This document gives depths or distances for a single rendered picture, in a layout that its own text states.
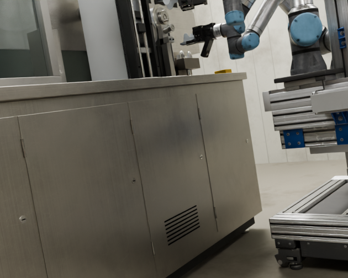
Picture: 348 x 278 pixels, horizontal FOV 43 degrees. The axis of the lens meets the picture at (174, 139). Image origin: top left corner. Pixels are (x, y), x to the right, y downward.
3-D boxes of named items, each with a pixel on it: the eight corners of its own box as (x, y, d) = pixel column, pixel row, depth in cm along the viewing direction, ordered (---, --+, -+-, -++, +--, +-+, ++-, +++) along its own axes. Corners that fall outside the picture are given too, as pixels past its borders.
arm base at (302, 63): (332, 69, 189) (329, 46, 189) (319, 70, 178) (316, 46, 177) (299, 75, 199) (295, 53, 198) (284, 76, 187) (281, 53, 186)
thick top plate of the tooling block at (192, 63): (185, 68, 244) (183, 57, 244) (131, 80, 267) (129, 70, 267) (200, 68, 257) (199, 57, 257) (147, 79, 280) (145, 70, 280)
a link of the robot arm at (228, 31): (240, 33, 215) (238, 16, 214) (221, 39, 221) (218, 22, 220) (247, 35, 221) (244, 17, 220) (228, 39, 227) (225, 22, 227)
